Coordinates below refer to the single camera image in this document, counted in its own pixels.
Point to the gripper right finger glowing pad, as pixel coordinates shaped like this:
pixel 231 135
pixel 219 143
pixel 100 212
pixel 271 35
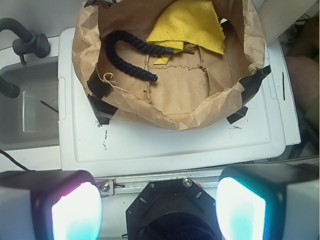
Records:
pixel 276 201

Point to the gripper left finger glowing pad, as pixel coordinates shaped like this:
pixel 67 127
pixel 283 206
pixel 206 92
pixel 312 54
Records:
pixel 49 205

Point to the grey sink basin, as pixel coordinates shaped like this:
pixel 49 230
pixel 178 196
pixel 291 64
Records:
pixel 31 119

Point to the brown paper bag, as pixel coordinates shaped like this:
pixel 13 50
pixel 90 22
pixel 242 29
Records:
pixel 132 80

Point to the black faucet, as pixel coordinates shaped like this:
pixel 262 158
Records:
pixel 28 41

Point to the yellow cloth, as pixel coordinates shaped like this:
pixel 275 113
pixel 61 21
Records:
pixel 189 21

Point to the aluminium rail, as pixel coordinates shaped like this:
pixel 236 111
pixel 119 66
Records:
pixel 134 184

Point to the black octagonal mount plate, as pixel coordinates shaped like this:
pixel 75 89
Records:
pixel 172 212

